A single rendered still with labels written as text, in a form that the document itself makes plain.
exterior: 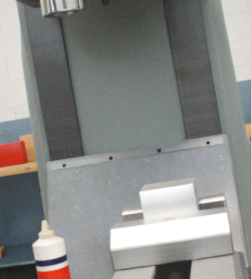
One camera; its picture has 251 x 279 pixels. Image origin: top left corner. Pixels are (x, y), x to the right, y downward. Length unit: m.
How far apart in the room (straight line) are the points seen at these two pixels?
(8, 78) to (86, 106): 4.09
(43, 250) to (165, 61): 0.43
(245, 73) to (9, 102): 1.85
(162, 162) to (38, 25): 0.32
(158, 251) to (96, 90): 0.51
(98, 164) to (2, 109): 4.13
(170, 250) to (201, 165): 0.43
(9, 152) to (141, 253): 3.96
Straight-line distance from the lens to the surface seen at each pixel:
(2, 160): 4.62
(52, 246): 0.80
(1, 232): 5.34
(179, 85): 1.09
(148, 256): 0.66
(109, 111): 1.11
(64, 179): 1.11
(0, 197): 5.28
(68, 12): 0.76
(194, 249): 0.66
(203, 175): 1.07
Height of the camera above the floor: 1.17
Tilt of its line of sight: 3 degrees down
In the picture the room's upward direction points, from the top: 10 degrees counter-clockwise
